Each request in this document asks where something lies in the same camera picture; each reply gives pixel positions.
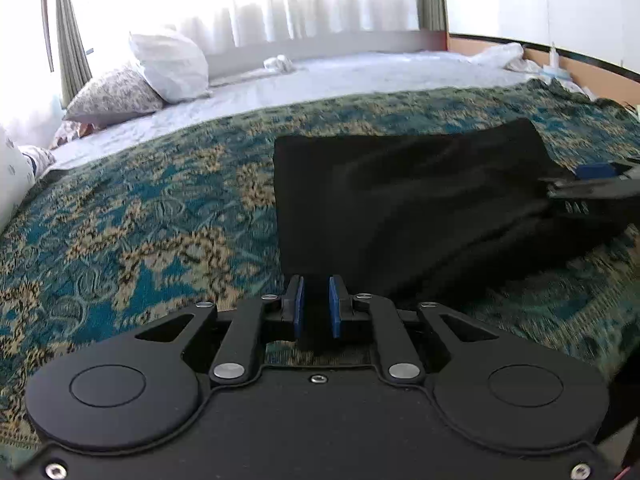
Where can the sheer white curtain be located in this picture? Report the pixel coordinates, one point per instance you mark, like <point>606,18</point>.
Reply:
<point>250,5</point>

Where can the crumpled white cloth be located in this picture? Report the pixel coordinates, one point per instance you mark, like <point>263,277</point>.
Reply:
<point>505,57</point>

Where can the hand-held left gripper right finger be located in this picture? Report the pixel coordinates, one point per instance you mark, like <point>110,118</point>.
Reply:
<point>335,310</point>

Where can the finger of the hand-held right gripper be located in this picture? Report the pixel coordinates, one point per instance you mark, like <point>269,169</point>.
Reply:
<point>595,171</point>
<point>590,189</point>

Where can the white dotted pillow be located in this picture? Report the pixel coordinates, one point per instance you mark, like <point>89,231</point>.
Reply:
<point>12,180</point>

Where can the black pants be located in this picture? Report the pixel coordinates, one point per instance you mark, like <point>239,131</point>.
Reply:
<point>400,200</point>

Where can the pink floral pillow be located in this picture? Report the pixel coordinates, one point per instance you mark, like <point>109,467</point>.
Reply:
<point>70,135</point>

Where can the white bed sheet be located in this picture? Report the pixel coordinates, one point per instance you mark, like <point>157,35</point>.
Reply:
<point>300,90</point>

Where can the plain white pillow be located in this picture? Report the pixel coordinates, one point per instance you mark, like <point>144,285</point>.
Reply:
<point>170,65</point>

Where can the light blue bottle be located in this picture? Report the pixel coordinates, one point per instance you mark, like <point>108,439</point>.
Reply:
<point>555,67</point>

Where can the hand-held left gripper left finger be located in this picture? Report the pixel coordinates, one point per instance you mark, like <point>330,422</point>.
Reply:
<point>298,310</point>

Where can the small white bundled cloth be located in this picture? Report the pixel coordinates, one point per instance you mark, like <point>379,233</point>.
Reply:
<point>278,63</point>

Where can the teal floral patterned blanket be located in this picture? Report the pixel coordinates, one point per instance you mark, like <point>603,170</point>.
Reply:
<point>125,220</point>

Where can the brown wooden headboard panel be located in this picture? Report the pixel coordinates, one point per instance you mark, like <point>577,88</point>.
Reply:
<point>590,67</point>

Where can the grey floral pillow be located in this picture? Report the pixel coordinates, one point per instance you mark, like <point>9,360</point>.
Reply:
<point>112,100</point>

